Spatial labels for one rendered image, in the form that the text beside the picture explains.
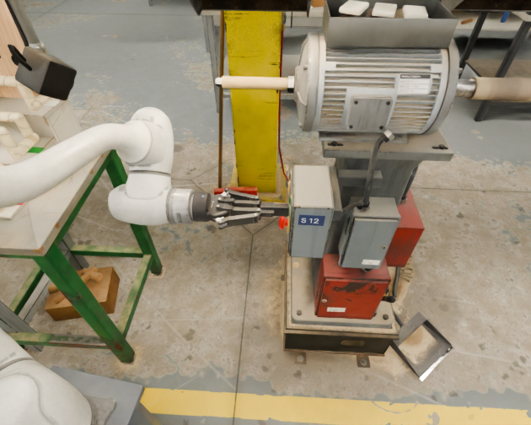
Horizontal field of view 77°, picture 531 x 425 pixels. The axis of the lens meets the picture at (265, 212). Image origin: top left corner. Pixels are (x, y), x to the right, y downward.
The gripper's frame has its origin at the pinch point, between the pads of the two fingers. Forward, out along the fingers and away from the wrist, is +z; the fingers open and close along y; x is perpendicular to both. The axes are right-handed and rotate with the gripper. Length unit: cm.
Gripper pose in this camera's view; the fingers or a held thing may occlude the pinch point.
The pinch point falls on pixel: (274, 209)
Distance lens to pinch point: 83.7
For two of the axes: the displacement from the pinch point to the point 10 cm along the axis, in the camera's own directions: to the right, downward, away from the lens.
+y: -0.5, 7.2, -6.9
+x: 0.0, -6.9, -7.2
